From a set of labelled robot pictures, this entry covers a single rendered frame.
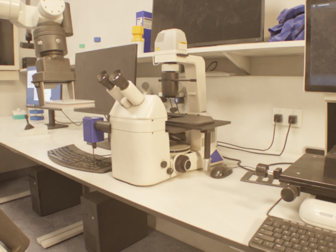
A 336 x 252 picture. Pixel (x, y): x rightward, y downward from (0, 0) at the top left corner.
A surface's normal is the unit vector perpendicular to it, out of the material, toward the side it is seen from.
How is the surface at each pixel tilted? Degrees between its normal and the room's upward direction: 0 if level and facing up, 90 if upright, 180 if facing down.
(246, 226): 0
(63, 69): 78
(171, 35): 73
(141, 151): 91
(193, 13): 86
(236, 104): 90
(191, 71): 100
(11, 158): 90
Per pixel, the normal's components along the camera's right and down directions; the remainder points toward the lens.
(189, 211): 0.00, -0.99
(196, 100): -0.64, 0.29
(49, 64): 0.75, -0.11
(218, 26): -0.65, 0.05
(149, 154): 0.46, 0.14
